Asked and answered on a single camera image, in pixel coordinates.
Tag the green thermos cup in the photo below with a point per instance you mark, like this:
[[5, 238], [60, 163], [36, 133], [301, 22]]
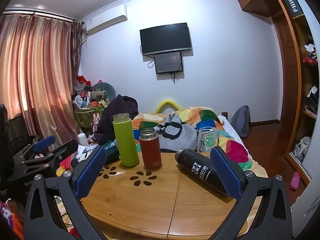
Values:
[[126, 142]]

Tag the pink curtain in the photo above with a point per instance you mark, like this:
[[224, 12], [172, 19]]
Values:
[[37, 75]]

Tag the black labelled box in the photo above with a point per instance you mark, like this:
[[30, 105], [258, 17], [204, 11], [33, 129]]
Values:
[[293, 3]]

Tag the wooden wardrobe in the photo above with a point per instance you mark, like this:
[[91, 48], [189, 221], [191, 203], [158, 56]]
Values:
[[287, 80]]

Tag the teal cup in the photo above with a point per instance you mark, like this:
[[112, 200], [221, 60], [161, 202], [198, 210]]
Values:
[[112, 151]]

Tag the grey handbag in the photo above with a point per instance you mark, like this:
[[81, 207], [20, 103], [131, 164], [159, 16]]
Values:
[[302, 147]]

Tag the dark jacket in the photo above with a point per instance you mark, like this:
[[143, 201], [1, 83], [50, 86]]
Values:
[[112, 110]]

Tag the red bag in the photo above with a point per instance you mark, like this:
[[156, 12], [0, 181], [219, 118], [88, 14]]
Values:
[[81, 80]]

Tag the green basket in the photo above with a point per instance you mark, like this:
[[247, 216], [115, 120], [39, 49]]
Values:
[[86, 118]]

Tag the black chair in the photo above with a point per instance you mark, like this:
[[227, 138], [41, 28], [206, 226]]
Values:
[[15, 132]]

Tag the pink bunny toy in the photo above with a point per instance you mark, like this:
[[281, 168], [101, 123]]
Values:
[[96, 122]]

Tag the white bottle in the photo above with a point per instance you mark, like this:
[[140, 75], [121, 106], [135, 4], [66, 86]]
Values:
[[82, 139]]

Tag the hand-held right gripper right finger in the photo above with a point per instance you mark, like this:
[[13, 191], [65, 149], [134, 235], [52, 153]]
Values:
[[227, 173]]

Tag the wall television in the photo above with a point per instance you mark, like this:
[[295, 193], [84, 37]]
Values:
[[165, 38]]

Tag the grey backpack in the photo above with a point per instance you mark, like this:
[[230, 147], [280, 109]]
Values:
[[241, 122]]

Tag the black thermos cup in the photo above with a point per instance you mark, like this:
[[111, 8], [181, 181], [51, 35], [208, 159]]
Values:
[[197, 166]]

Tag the red thermos cup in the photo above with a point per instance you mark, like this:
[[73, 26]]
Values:
[[151, 150]]

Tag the pink shoe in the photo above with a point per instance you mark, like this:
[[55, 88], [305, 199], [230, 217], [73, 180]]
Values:
[[295, 181]]

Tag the yellow foam tube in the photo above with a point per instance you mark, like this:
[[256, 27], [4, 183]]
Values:
[[168, 102]]

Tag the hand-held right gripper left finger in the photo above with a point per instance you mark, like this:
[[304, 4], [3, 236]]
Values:
[[90, 173]]

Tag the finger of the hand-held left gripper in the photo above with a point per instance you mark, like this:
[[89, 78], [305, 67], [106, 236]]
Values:
[[45, 143], [65, 148]]

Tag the grey garment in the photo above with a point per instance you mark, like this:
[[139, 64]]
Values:
[[180, 136]]

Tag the grey neck pillow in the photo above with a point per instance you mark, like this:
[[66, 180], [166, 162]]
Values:
[[108, 88]]

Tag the small wall monitor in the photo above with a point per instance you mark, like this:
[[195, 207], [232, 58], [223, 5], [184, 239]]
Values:
[[168, 62]]

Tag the colourful patterned blanket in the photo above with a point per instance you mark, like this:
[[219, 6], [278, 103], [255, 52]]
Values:
[[232, 147]]

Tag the white air conditioner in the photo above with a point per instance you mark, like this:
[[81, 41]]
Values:
[[105, 20]]

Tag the black bag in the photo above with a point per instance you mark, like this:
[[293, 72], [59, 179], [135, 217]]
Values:
[[313, 101]]

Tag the clear glass cup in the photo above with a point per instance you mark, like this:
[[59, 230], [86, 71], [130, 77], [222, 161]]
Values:
[[207, 140]]

